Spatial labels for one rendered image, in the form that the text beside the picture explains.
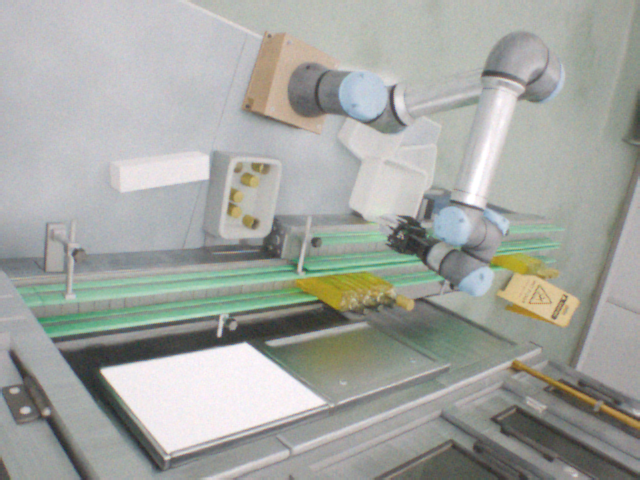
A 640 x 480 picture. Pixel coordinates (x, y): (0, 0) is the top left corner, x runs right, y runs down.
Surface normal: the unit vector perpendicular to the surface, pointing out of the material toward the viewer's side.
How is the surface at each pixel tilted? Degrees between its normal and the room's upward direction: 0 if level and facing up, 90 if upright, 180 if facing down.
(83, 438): 90
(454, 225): 89
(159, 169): 0
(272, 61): 90
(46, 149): 0
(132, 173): 0
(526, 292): 76
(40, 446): 90
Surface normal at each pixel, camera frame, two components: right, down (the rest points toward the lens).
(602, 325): -0.72, 0.04
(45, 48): 0.66, 0.31
